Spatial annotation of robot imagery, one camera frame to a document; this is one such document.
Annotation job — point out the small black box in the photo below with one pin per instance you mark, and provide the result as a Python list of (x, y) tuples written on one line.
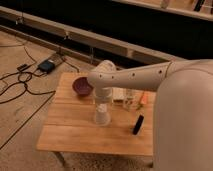
[(22, 67)]

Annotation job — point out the wooden table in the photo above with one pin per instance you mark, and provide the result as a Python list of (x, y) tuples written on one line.
[(70, 126)]

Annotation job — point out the white rectangular block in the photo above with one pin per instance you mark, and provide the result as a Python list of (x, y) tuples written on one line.
[(118, 94)]

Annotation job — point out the purple bowl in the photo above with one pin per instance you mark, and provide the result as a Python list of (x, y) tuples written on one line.
[(82, 87)]

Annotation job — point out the black power adapter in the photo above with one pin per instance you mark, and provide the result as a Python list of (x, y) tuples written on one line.
[(46, 66)]

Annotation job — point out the orange carrot toy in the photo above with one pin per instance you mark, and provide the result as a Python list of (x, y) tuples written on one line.
[(143, 100)]

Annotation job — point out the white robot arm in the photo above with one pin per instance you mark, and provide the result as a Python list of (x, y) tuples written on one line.
[(183, 109)]

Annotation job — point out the clear plastic bottle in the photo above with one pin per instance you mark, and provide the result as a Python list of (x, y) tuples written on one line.
[(129, 96)]

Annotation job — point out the black eraser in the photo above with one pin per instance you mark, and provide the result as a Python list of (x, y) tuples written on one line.
[(138, 124)]

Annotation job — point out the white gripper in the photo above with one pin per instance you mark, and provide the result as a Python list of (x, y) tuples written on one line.
[(102, 103)]

